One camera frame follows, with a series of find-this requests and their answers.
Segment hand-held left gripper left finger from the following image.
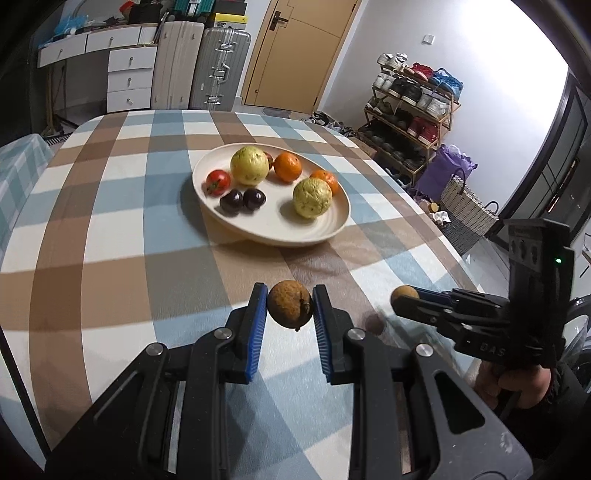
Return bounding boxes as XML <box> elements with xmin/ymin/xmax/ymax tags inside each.
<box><xmin>45</xmin><ymin>282</ymin><xmax>287</xmax><ymax>480</ymax></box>

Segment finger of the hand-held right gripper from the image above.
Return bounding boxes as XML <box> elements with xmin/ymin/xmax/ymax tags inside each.
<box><xmin>418</xmin><ymin>290</ymin><xmax>462</xmax><ymax>305</ymax></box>
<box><xmin>392</xmin><ymin>298</ymin><xmax>455</xmax><ymax>333</ymax></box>

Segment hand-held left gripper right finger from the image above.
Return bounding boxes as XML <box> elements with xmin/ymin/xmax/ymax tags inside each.
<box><xmin>312</xmin><ymin>283</ymin><xmax>537</xmax><ymax>480</ymax></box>

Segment round brown longan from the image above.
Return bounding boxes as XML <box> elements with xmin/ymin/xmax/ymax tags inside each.
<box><xmin>390</xmin><ymin>285</ymin><xmax>420</xmax><ymax>308</ymax></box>

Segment brown longan with stem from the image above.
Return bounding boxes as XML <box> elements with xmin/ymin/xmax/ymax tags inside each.
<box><xmin>267</xmin><ymin>280</ymin><xmax>315</xmax><ymax>332</ymax></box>

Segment cream oval plate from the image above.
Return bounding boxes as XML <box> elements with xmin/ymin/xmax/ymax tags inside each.
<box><xmin>191</xmin><ymin>143</ymin><xmax>352</xmax><ymax>248</ymax></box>

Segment orange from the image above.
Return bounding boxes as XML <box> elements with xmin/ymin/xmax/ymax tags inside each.
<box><xmin>273</xmin><ymin>152</ymin><xmax>303</xmax><ymax>184</ymax></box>
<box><xmin>309</xmin><ymin>169</ymin><xmax>340</xmax><ymax>195</ymax></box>

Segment red tomato with stem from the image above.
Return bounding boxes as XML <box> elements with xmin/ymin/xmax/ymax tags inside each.
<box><xmin>205</xmin><ymin>169</ymin><xmax>232</xmax><ymax>197</ymax></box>

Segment person's right forearm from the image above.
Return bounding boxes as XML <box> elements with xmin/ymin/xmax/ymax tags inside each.
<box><xmin>496</xmin><ymin>360</ymin><xmax>591</xmax><ymax>467</ymax></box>

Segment person's right hand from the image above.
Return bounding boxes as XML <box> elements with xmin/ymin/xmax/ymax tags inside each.
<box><xmin>475</xmin><ymin>364</ymin><xmax>552</xmax><ymax>409</ymax></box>

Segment woven basket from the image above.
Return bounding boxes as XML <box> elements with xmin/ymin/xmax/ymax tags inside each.
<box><xmin>440</xmin><ymin>168</ymin><xmax>500</xmax><ymax>245</ymax></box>

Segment purple bag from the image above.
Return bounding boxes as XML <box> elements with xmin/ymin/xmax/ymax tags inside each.
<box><xmin>416</xmin><ymin>143</ymin><xmax>478</xmax><ymax>204</ymax></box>

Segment bumpy yellow guava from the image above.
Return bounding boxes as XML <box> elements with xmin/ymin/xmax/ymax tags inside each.
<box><xmin>292</xmin><ymin>178</ymin><xmax>333</xmax><ymax>219</ymax></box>

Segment wooden shoe rack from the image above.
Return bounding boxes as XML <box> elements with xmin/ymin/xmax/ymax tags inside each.
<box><xmin>355</xmin><ymin>55</ymin><xmax>462</xmax><ymax>178</ymax></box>

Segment smooth yellow guava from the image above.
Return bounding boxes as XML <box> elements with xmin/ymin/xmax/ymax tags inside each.
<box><xmin>230</xmin><ymin>145</ymin><xmax>270</xmax><ymax>186</ymax></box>

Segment checked tablecloth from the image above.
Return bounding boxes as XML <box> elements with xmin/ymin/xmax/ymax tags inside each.
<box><xmin>0</xmin><ymin>108</ymin><xmax>490</xmax><ymax>480</ymax></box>

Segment rows of assorted shoes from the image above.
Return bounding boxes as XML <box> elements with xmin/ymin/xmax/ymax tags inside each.
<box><xmin>358</xmin><ymin>53</ymin><xmax>464</xmax><ymax>174</ymax></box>

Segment heap of loose sneakers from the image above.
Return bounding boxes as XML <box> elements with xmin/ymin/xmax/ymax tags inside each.
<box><xmin>307</xmin><ymin>111</ymin><xmax>358</xmax><ymax>137</ymax></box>

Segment wooden door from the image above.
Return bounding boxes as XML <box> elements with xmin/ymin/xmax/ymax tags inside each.
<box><xmin>242</xmin><ymin>0</ymin><xmax>363</xmax><ymax>114</ymax></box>

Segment silver suitcase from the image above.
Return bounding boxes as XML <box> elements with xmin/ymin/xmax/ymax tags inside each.
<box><xmin>189</xmin><ymin>28</ymin><xmax>252</xmax><ymax>112</ymax></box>

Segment beige suitcase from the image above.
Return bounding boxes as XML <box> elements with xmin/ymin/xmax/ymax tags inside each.
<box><xmin>151</xmin><ymin>20</ymin><xmax>205</xmax><ymax>110</ymax></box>

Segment white desk with drawers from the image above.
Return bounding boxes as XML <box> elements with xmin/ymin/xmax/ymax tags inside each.
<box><xmin>37</xmin><ymin>23</ymin><xmax>160</xmax><ymax>114</ymax></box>

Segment pale blue checked cloth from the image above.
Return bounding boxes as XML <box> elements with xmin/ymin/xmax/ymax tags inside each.
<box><xmin>0</xmin><ymin>134</ymin><xmax>51</xmax><ymax>250</ymax></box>

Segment yellow and black shoebox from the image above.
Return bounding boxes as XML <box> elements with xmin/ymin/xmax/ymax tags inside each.
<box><xmin>205</xmin><ymin>13</ymin><xmax>250</xmax><ymax>29</ymax></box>

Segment teal suitcase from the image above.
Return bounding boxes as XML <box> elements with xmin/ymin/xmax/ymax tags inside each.
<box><xmin>173</xmin><ymin>0</ymin><xmax>218</xmax><ymax>14</ymax></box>

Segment black bag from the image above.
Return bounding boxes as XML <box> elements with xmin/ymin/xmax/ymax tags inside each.
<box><xmin>127</xmin><ymin>0</ymin><xmax>162</xmax><ymax>26</ymax></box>

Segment blue plastic bag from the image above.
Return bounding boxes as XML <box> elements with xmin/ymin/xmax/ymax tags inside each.
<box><xmin>53</xmin><ymin>11</ymin><xmax>90</xmax><ymax>38</ymax></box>

